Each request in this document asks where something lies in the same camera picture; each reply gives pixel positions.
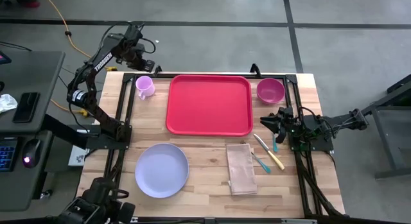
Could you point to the black bulky device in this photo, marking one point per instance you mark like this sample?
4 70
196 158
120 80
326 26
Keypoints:
96 201

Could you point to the red plastic tray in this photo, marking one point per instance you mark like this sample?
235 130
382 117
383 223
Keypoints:
208 105

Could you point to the small red-screen device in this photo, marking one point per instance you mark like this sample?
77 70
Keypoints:
3 58

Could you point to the black computer mouse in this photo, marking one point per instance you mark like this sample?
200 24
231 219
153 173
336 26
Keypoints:
31 151

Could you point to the lilac plastic plate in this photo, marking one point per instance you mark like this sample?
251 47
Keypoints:
162 171

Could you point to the black metal floor stand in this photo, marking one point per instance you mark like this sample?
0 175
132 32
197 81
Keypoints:
387 143

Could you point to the beige cloth napkin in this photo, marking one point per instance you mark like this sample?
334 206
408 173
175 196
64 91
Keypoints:
241 169

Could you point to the magenta plastic bowl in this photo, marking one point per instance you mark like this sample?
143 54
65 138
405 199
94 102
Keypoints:
270 90

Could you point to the white printed box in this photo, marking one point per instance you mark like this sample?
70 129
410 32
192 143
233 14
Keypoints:
77 156

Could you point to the crumpled white tissue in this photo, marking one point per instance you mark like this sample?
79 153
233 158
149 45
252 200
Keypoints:
6 103

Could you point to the black smartphone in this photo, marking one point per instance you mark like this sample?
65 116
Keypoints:
26 106

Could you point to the black metal table frame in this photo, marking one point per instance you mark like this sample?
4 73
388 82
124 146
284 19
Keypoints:
290 78

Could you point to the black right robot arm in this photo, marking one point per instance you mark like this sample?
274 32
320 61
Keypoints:
340 119

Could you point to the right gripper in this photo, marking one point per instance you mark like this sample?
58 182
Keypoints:
285 119

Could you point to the grey computer desk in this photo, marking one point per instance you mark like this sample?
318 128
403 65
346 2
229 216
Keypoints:
32 73

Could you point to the pink plastic mug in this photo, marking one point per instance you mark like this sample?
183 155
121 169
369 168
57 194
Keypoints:
144 86

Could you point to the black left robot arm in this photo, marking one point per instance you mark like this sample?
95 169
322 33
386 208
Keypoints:
96 65

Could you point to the black curved frame bracket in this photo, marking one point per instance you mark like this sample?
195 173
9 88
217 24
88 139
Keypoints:
157 67
254 66

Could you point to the backlit black keyboard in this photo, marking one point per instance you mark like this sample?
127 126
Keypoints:
6 153

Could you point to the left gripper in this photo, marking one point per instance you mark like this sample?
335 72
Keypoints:
135 58

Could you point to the small silver object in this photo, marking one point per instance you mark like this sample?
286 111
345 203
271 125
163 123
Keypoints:
46 194

